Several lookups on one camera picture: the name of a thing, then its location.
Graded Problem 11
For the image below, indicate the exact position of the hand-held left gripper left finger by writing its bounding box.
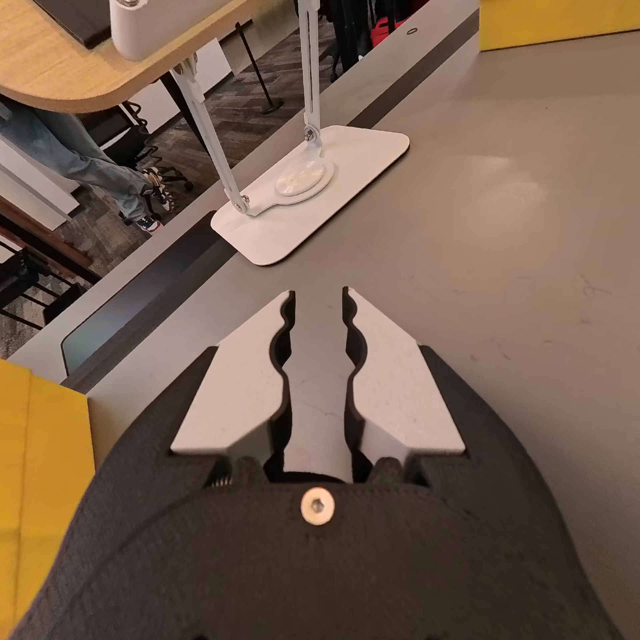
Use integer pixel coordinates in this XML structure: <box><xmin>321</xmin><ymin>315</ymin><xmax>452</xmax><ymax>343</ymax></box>
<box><xmin>170</xmin><ymin>290</ymin><xmax>297</xmax><ymax>459</ymax></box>

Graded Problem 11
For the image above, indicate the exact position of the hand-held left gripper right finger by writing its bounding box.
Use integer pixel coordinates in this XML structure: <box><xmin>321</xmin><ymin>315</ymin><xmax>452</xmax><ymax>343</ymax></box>
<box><xmin>342</xmin><ymin>286</ymin><xmax>469</xmax><ymax>469</ymax></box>

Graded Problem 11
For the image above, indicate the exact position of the yellow plastic bin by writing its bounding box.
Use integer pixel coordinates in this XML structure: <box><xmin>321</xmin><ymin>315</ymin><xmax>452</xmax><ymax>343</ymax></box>
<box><xmin>0</xmin><ymin>359</ymin><xmax>96</xmax><ymax>640</ymax></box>
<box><xmin>479</xmin><ymin>0</ymin><xmax>640</xmax><ymax>53</ymax></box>

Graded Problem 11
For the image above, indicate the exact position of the black office chair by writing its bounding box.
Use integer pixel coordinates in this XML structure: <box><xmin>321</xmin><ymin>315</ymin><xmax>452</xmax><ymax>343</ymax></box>
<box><xmin>76</xmin><ymin>100</ymin><xmax>196</xmax><ymax>202</ymax></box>

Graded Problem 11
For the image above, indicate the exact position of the red bag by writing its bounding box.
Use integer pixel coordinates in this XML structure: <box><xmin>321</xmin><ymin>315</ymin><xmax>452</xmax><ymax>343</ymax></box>
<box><xmin>370</xmin><ymin>15</ymin><xmax>412</xmax><ymax>50</ymax></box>

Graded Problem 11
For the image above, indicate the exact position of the thin black post stand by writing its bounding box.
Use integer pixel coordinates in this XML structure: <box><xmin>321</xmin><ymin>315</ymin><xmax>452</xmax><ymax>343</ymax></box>
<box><xmin>235</xmin><ymin>21</ymin><xmax>286</xmax><ymax>117</ymax></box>

